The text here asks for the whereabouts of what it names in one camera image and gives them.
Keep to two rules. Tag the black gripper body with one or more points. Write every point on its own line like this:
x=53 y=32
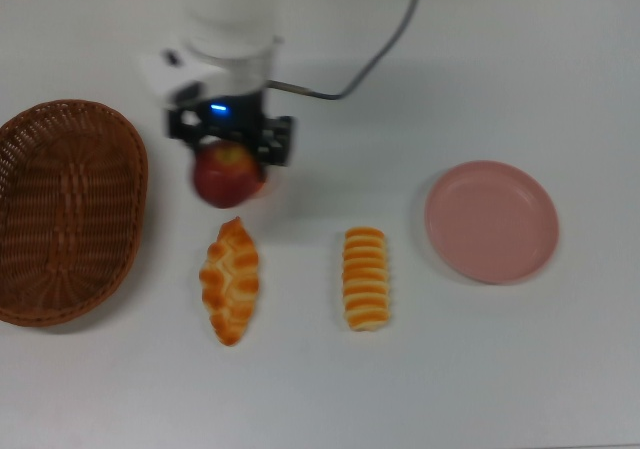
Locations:
x=235 y=119

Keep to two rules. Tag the striped toy bread roll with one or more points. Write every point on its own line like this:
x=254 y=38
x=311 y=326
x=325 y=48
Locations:
x=365 y=279

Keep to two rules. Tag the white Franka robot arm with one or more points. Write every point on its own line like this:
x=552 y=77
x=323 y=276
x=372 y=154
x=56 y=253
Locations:
x=230 y=9

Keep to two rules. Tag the pink plate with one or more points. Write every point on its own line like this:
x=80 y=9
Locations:
x=490 y=224

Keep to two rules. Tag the braided leaf-shaped toy bread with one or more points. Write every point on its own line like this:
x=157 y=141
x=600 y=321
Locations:
x=231 y=279

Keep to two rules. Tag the brown woven basket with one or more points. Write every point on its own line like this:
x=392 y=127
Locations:
x=70 y=209

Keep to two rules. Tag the red toy apple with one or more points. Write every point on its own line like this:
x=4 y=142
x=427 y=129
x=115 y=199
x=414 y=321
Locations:
x=225 y=179

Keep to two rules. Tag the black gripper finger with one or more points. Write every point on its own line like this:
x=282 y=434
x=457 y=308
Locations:
x=275 y=141
x=182 y=126

